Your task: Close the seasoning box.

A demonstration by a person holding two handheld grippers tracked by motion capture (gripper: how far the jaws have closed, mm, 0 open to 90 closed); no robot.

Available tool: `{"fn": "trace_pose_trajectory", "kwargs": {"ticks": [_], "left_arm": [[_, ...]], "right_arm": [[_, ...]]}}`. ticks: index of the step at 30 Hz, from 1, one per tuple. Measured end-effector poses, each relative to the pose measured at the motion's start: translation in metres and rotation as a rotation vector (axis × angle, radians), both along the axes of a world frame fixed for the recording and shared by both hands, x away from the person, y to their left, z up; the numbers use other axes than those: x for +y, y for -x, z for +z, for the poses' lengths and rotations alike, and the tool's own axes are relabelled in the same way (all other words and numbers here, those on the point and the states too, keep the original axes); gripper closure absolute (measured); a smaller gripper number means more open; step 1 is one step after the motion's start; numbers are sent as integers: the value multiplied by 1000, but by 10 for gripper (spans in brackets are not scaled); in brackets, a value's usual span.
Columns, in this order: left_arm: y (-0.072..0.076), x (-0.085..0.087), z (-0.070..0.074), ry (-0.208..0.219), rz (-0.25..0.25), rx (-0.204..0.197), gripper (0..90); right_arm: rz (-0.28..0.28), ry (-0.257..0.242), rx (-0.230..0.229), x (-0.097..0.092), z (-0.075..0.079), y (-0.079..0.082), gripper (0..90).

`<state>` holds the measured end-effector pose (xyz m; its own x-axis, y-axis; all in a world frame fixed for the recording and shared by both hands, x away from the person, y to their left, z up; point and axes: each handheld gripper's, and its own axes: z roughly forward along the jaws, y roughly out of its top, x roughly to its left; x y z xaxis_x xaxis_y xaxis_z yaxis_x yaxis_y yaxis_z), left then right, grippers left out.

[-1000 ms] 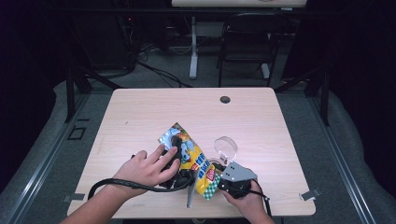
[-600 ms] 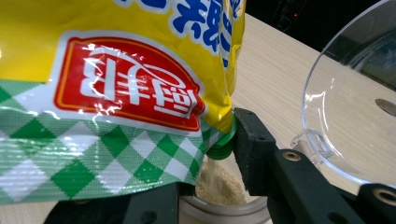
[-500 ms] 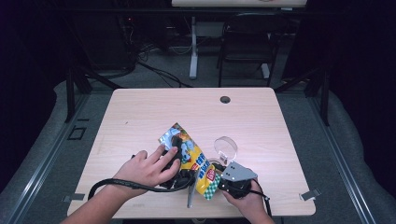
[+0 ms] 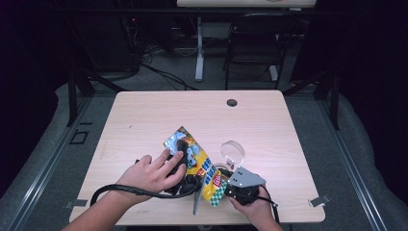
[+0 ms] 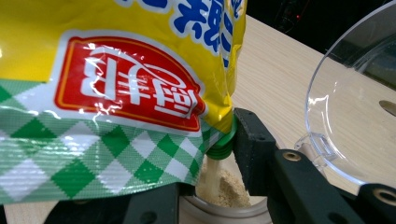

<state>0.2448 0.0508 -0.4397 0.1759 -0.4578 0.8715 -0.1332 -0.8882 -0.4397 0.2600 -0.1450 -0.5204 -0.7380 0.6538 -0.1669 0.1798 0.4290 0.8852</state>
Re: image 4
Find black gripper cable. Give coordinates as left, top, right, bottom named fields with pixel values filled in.
left=89, top=181, right=201, bottom=207
left=256, top=195, right=281, bottom=224

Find white-legged background desk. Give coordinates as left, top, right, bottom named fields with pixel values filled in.
left=176, top=0, right=317, bottom=83

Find black metal stand frame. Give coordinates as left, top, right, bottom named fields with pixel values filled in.
left=65, top=68, right=127, bottom=127
left=282, top=68, right=341, bottom=131

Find dark equipment cabinet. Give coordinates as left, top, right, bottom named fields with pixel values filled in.
left=68, top=13, right=142, bottom=73

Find black floor cables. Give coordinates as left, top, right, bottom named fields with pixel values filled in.
left=140, top=62, right=198, bottom=91

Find colourful snack pouch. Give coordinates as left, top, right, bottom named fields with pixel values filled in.
left=163, top=125, right=229, bottom=208

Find aluminium floor rail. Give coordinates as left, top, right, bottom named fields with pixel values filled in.
left=9, top=95, right=94, bottom=231
left=317, top=95, right=389, bottom=231

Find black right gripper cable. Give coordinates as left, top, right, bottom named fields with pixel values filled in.
left=256, top=195, right=281, bottom=224

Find person's left hand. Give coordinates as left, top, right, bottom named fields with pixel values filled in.
left=115, top=147, right=188, bottom=201

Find black chair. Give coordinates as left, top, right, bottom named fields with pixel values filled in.
left=223, top=13, right=297, bottom=90

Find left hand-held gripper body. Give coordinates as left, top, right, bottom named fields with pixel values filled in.
left=165, top=172, right=204, bottom=216

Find grey tape strip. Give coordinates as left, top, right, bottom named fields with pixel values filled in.
left=64, top=198, right=89, bottom=209
left=308, top=193, right=331, bottom=208

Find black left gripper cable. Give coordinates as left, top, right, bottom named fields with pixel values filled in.
left=89, top=181, right=201, bottom=207

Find person's right hand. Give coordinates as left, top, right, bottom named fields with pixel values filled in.
left=228, top=186, right=274, bottom=226

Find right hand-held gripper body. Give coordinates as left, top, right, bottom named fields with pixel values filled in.
left=222, top=166, right=268, bottom=206

